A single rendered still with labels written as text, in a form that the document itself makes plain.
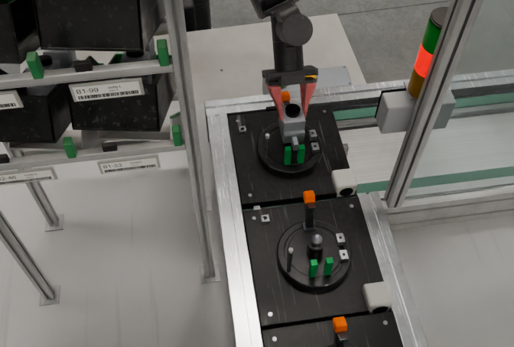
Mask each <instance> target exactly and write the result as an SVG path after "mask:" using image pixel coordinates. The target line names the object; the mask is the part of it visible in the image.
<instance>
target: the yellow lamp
mask: <svg viewBox="0 0 514 347"><path fill-rule="evenodd" d="M424 81H425V78H424V77H422V76H420V75H419V74H418V73H417V72H416V71H415V66H414V68H413V71H412V75H411V78H410V80H409V83H408V91H409V93H410V94H411V95H412V96H413V97H414V98H416V99H418V97H419V94H420V91H421V88H422V85H423V83H424Z"/></svg>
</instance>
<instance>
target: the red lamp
mask: <svg viewBox="0 0 514 347"><path fill-rule="evenodd" d="M431 58H432V54H430V53H429V52H427V51H426V50H425V49H424V48H423V46H422V44H421V46H420V49H419V52H418V55H417V59H416V61H415V71H416V72H417V73H418V74H419V75H420V76H422V77H424V78H425V77H426V74H427V71H428V68H429V65H430V62H431Z"/></svg>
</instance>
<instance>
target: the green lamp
mask: <svg viewBox="0 0 514 347"><path fill-rule="evenodd" d="M440 33H441V29H440V28H437V27H436V26H435V25H433V23H432V22H431V19H430V17H429V20H428V24H427V27H426V29H425V34H424V37H423V39H422V42H421V44H422V46H423V48H424V49H425V50H426V51H427V52H429V53H430V54H432V55H433V54H434V50H435V48H436V45H437V42H438V38H439V36H440Z"/></svg>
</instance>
